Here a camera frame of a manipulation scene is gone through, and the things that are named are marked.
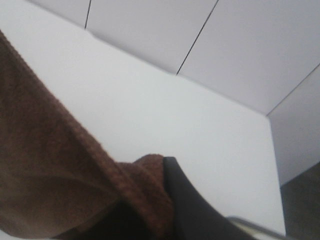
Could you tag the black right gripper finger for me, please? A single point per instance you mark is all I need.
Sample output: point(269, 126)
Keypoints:
point(194, 217)

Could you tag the brown towel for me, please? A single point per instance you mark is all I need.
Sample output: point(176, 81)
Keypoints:
point(57, 182)

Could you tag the beige bin with grey rim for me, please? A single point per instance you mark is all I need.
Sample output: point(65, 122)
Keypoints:
point(256, 231)

